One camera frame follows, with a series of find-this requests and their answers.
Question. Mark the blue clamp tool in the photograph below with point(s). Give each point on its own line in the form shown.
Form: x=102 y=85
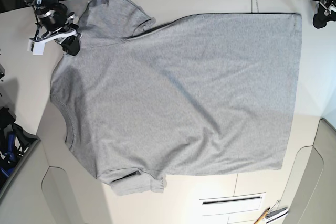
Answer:
x=8 y=155

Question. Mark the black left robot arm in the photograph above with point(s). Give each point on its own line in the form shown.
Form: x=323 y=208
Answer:
x=325 y=13

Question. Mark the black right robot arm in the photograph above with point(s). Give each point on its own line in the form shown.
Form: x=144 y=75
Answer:
x=47 y=5

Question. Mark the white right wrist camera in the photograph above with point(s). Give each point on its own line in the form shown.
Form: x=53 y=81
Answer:
x=36 y=47

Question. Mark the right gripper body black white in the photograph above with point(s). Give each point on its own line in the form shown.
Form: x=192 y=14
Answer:
x=58 y=26

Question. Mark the grey T-shirt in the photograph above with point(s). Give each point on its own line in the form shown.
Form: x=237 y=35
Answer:
x=206 y=94

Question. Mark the white cable grommet plate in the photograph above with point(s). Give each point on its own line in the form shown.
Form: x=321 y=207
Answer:
x=231 y=205

